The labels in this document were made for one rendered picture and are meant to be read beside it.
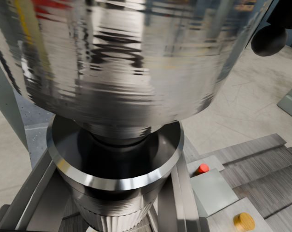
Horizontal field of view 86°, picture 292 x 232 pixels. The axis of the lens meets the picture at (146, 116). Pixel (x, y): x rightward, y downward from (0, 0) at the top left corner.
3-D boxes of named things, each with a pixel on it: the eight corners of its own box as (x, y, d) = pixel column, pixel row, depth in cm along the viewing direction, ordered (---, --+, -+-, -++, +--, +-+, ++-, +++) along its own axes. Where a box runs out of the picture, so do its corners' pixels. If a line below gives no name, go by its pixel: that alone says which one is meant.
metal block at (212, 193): (219, 210, 28) (239, 199, 23) (192, 225, 25) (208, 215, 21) (202, 182, 31) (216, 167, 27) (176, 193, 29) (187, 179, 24)
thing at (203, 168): (205, 176, 29) (211, 170, 27) (198, 179, 28) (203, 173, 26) (200, 168, 30) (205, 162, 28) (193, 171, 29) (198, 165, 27)
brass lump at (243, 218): (250, 228, 24) (258, 225, 23) (240, 234, 23) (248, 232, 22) (240, 212, 25) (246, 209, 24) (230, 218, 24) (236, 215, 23)
